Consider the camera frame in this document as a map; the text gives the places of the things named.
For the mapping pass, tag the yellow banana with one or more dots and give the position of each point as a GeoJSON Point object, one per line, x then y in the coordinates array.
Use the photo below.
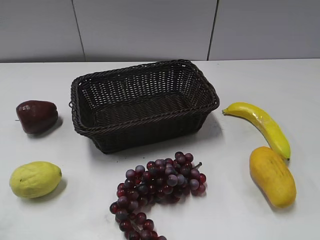
{"type": "Point", "coordinates": [268, 127]}

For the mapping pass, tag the dark woven wicker basket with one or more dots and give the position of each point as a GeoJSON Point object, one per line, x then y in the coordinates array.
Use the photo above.
{"type": "Point", "coordinates": [142, 104]}

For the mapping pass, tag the dark red grape bunch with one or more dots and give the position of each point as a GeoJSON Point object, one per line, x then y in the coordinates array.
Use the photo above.
{"type": "Point", "coordinates": [163, 181]}

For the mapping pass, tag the orange mango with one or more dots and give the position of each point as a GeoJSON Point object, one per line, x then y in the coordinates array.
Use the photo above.
{"type": "Point", "coordinates": [272, 176]}

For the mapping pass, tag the dark red wax apple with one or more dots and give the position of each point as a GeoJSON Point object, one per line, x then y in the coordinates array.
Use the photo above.
{"type": "Point", "coordinates": [37, 116]}

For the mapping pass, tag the yellow lemon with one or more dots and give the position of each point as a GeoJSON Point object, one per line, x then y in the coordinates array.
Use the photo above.
{"type": "Point", "coordinates": [35, 179]}

